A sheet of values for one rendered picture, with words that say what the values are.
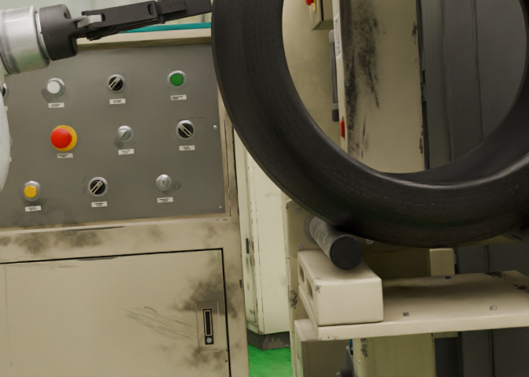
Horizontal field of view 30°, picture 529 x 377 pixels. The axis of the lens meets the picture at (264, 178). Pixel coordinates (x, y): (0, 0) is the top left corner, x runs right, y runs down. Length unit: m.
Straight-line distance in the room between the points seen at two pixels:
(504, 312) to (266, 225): 3.41
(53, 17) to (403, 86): 0.61
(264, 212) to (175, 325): 2.80
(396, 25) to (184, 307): 0.68
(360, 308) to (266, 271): 3.44
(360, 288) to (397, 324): 0.07
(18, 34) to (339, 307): 0.57
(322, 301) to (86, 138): 0.81
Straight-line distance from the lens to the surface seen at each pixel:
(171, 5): 1.40
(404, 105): 1.68
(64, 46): 1.40
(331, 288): 1.31
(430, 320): 1.34
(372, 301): 1.32
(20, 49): 1.40
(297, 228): 1.64
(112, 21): 1.37
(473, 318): 1.35
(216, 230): 1.92
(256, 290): 4.74
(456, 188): 1.31
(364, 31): 1.68
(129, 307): 1.95
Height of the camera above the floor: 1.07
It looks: 3 degrees down
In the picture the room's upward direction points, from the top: 4 degrees counter-clockwise
